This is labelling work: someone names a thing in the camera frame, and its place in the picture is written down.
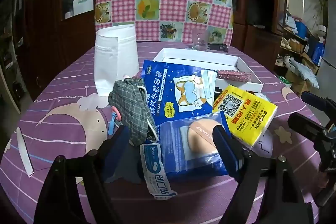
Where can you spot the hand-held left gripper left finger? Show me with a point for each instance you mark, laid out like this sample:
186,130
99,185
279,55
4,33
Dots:
122,141

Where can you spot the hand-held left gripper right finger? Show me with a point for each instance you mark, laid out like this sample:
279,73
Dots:
225,151

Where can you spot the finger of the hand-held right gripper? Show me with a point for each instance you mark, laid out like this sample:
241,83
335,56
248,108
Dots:
317,102
307,125

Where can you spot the green plaid cloth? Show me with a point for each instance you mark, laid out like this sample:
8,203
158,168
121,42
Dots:
131,108

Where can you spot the blue powder puff packet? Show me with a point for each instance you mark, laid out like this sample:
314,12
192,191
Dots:
183,155

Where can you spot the white blue bandage packet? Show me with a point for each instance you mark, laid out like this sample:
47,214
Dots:
155,171

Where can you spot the yellow tissue pack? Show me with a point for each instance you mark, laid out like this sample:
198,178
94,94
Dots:
249,113

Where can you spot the blue eye mask packet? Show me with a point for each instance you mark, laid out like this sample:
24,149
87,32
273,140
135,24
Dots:
168,87

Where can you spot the white cardboard box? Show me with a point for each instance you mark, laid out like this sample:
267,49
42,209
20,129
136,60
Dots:
199,62

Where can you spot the pink and blue clip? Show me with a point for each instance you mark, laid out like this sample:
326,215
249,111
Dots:
115,113

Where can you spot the white fluffy item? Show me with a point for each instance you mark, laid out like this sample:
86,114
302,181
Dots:
262,96

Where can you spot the white paper bag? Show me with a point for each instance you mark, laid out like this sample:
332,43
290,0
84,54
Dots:
115,61

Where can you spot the brown wooden cabinet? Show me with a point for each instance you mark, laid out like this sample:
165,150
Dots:
262,40

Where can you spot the black plastic clip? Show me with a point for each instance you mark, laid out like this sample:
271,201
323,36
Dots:
218,47

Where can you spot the clear glass cup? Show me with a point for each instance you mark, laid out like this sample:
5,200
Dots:
200,41

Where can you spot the dark wooden cabinet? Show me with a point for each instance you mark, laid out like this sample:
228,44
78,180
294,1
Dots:
47,29

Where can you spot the white carton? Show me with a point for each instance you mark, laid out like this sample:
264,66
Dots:
82,5

